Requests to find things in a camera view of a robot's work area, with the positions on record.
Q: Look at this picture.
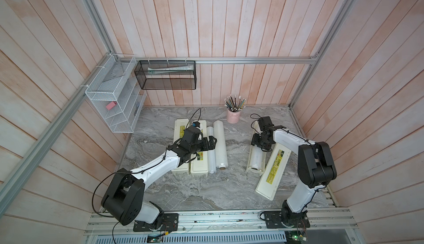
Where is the cream dispenser lid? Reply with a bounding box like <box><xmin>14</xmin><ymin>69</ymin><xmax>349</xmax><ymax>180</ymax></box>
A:
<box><xmin>255</xmin><ymin>143</ymin><xmax>292</xmax><ymax>200</ymax></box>

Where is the thick plastic wrap roll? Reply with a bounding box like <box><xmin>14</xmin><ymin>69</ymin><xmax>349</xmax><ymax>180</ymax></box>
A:
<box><xmin>213</xmin><ymin>120</ymin><xmax>229</xmax><ymax>170</ymax></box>

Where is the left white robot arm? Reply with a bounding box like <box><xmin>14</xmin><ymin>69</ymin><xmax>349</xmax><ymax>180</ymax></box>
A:
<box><xmin>101</xmin><ymin>123</ymin><xmax>218</xmax><ymax>230</ymax></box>

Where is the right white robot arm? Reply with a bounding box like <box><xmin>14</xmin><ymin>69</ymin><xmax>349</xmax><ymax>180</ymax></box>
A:
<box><xmin>250</xmin><ymin>114</ymin><xmax>337</xmax><ymax>229</ymax></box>

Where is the thin plastic wrap roll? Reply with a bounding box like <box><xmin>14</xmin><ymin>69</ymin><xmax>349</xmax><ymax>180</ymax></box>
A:
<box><xmin>206</xmin><ymin>127</ymin><xmax>216</xmax><ymax>174</ymax></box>

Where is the cream dispenser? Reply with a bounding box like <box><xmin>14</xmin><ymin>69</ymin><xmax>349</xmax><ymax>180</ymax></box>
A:
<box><xmin>170</xmin><ymin>118</ymin><xmax>191</xmax><ymax>174</ymax></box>
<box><xmin>189</xmin><ymin>119</ymin><xmax>209</xmax><ymax>178</ymax></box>

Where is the far left cream dispenser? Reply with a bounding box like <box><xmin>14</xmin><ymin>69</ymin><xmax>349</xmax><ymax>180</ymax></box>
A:
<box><xmin>170</xmin><ymin>118</ymin><xmax>191</xmax><ymax>174</ymax></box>

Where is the pink pencil cup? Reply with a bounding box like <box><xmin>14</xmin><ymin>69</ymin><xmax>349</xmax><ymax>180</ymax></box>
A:
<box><xmin>226</xmin><ymin>110</ymin><xmax>241</xmax><ymax>124</ymax></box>

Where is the bundle of pencils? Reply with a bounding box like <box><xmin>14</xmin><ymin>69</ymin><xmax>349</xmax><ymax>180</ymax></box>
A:
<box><xmin>224</xmin><ymin>95</ymin><xmax>246</xmax><ymax>113</ymax></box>

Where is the pink eraser block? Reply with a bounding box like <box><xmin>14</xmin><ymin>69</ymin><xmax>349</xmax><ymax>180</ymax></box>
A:
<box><xmin>106</xmin><ymin>101</ymin><xmax>117</xmax><ymax>110</ymax></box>

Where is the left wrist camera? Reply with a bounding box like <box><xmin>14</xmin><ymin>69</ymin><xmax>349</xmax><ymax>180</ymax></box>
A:
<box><xmin>191</xmin><ymin>121</ymin><xmax>201</xmax><ymax>128</ymax></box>

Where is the aluminium front rail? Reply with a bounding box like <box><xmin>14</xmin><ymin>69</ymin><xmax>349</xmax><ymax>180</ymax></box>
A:
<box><xmin>84</xmin><ymin>208</ymin><xmax>358</xmax><ymax>236</ymax></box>

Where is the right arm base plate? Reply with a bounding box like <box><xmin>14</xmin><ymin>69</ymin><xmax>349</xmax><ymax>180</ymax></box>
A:
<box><xmin>259</xmin><ymin>210</ymin><xmax>310</xmax><ymax>229</ymax></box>

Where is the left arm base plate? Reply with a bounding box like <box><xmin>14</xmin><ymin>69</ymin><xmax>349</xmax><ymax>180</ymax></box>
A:
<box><xmin>133</xmin><ymin>213</ymin><xmax>179</xmax><ymax>233</ymax></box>

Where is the black wire basket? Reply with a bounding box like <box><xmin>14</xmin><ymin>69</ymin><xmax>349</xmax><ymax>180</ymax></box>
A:
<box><xmin>134</xmin><ymin>60</ymin><xmax>197</xmax><ymax>90</ymax></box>

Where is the white wire shelf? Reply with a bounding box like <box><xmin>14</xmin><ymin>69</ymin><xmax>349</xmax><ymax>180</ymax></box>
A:
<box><xmin>85</xmin><ymin>54</ymin><xmax>146</xmax><ymax>134</ymax></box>

